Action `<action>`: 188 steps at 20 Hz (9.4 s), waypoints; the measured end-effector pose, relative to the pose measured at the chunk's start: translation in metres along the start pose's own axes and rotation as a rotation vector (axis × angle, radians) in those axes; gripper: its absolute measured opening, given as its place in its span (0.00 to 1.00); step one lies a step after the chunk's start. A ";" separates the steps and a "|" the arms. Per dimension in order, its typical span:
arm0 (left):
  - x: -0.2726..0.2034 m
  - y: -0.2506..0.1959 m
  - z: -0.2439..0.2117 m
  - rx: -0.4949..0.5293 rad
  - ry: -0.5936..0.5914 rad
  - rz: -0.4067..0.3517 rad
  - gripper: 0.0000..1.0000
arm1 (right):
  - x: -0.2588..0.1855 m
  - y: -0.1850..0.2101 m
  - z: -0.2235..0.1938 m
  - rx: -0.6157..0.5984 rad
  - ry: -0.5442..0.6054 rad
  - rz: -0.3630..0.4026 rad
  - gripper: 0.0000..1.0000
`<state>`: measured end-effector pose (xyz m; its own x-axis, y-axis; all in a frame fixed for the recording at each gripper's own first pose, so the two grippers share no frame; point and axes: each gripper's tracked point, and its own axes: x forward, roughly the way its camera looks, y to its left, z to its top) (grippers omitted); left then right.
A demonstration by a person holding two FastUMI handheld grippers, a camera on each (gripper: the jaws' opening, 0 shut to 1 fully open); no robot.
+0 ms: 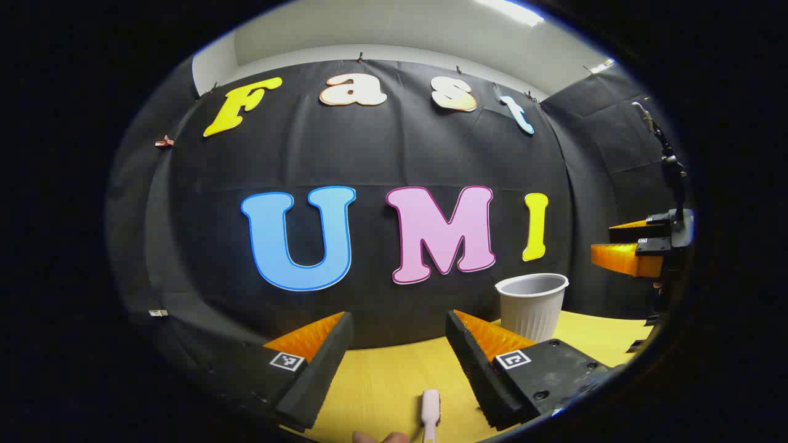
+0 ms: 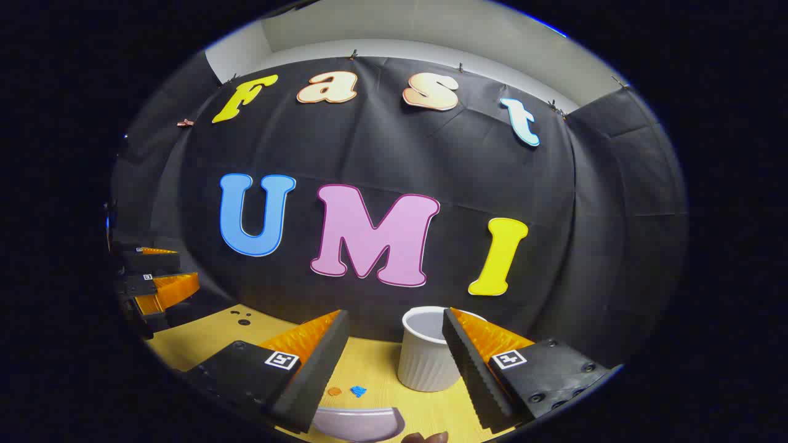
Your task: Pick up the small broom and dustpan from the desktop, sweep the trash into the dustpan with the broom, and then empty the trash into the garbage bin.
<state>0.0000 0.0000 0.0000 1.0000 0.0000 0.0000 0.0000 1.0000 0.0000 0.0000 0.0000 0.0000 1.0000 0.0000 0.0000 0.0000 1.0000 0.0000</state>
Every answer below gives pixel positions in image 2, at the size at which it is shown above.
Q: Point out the yellow wooden desktop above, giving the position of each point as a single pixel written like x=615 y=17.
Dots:
x=375 y=369

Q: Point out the pale purple dustpan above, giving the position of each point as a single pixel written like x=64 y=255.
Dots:
x=357 y=424

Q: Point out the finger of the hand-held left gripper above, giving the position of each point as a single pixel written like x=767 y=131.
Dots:
x=154 y=263
x=175 y=289

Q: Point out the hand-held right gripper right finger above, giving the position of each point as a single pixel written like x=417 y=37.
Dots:
x=474 y=375

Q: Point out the black backdrop cloth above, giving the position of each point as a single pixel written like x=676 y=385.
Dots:
x=394 y=154

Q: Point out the blue paper scrap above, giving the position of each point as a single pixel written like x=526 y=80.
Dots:
x=358 y=391

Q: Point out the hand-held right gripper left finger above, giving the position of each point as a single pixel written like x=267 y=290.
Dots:
x=320 y=375

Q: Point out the white ribbed garbage bin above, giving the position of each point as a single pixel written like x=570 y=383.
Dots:
x=425 y=357

